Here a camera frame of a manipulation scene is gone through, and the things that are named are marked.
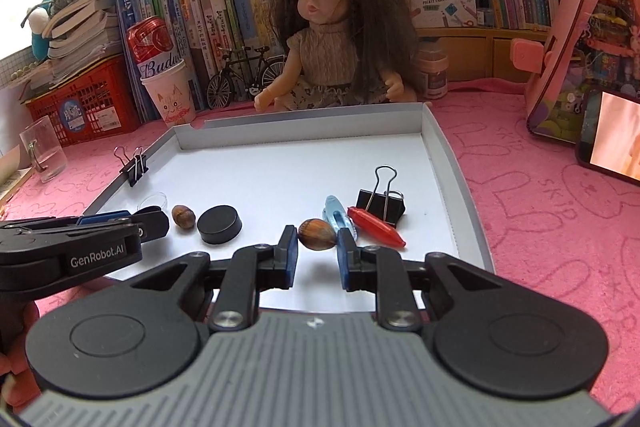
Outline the black miniature bicycle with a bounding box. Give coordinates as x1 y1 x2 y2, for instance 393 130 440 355
206 46 285 109

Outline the black binder clip on tray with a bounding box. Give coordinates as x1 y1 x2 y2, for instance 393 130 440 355
113 146 149 187

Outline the red plastic clip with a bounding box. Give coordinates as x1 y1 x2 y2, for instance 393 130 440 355
347 207 406 248

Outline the person left hand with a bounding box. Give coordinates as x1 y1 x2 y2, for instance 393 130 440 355
0 300 44 410

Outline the stack of books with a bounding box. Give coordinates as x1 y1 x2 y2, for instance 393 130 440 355
10 0 122 103

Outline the small brown jar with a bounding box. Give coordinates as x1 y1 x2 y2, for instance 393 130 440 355
416 38 449 100

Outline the light blue hair clip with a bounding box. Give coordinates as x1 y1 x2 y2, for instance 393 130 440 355
322 195 358 239

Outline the clear acrylic block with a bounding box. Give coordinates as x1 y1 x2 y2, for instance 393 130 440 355
20 116 67 183

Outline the red beer can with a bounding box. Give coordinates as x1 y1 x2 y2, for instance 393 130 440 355
127 16 180 79

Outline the clear plastic dome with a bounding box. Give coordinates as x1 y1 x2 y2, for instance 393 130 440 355
137 192 168 213

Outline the dark brown wooden nut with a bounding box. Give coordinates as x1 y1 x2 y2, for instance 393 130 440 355
297 218 337 251

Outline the black round disc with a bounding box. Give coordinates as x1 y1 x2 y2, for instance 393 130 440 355
196 205 242 245

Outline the red plastic basket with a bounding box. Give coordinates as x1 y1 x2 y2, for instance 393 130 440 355
25 54 140 147

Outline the brown-haired doll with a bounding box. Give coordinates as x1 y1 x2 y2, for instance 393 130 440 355
254 0 424 112

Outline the pink triangular dollhouse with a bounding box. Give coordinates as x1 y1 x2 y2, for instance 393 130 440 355
510 0 639 144

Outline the smartphone playing video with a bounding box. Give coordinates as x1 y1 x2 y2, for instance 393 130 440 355
575 89 640 185

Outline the white cat paper cup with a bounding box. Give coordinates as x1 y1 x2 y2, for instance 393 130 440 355
142 60 196 127

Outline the white cardboard box tray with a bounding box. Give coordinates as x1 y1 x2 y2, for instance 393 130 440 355
79 100 497 313

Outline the pink rabbit towel mat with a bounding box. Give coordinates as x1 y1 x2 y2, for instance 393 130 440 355
6 91 639 413

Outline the large black binder clip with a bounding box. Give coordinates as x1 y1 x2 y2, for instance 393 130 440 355
356 165 406 228

